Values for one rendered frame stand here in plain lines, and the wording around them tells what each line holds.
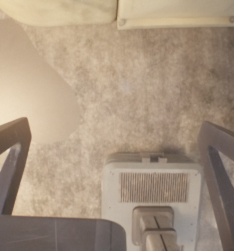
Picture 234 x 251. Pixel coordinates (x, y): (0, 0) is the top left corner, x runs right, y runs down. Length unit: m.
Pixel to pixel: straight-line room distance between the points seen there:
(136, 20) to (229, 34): 0.57
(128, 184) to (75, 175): 0.40
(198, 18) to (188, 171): 0.86
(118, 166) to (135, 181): 0.12
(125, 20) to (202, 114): 0.71
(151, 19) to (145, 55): 0.20
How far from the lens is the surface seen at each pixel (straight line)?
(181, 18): 1.42
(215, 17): 1.49
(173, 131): 1.39
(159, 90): 1.36
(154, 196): 1.18
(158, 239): 1.04
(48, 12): 1.25
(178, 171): 1.17
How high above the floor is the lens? 1.32
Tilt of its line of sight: 84 degrees down
